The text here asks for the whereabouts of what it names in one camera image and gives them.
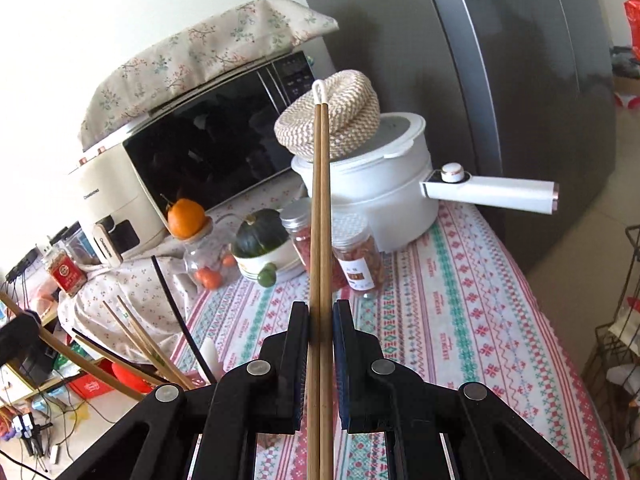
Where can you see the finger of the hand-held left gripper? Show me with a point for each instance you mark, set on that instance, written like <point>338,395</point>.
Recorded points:
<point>20,335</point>

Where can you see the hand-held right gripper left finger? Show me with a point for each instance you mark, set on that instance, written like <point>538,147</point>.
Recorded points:
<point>299,360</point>

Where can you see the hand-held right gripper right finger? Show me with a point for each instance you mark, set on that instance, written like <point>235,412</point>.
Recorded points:
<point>342,360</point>

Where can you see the long light bamboo chopstick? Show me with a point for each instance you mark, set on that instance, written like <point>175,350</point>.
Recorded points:
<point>55,346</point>

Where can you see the black chopstick gold band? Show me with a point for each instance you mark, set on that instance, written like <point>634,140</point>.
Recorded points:
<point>87,338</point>
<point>175,310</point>

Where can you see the dark brown wooden chopstick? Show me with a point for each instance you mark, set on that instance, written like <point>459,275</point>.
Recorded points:
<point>326,260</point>
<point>315,260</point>

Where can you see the white plastic chopstick tie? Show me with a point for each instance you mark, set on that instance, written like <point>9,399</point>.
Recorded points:
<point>320,92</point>

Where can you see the black power strip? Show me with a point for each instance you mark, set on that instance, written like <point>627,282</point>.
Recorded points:
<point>21,264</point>

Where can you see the red tin can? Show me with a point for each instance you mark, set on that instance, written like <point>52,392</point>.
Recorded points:
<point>67,274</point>

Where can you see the red box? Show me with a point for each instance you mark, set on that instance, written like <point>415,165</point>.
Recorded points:
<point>90,387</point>

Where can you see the white rice spoon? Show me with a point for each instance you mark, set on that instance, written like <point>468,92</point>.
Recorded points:
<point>210,357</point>

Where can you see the short jar red label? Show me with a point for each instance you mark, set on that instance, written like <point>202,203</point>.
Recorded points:
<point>360,265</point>

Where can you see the white ceramic bowl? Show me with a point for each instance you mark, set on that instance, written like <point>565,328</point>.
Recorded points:
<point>250,262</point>

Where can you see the dark glass container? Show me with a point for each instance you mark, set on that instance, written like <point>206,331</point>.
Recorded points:
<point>82,245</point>

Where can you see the tall jar of red berries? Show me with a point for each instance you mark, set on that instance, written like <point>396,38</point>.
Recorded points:
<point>300,245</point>

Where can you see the green printed bamboo chopstick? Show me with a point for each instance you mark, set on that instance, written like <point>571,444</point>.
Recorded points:
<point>135,337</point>
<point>145,332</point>

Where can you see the red plastic basin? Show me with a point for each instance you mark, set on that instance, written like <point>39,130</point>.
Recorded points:
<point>131,379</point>

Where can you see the small orange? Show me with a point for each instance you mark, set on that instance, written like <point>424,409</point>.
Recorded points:
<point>207,278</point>
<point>228,260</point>

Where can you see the dark green squash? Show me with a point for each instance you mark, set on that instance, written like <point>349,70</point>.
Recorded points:
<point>261,234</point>

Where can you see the patterned striped tablecloth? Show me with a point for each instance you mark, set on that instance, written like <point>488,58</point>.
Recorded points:
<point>475,310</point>

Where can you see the clear glass jar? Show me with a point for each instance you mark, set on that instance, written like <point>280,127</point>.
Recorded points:
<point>200,255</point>

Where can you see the large orange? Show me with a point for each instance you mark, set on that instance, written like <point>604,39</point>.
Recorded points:
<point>186,219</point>

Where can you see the white electric pot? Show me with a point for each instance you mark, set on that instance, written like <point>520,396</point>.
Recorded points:
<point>390,185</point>

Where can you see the cream microwave oven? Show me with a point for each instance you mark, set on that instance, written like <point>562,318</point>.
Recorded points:
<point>200,160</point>

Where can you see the grey refrigerator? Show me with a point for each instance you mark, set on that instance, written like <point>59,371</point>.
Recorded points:
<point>500,85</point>

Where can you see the beige floral cloth cover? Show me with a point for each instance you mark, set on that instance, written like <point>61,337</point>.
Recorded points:
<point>200,50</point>

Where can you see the red plastic bag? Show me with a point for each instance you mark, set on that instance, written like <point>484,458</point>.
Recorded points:
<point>632,30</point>

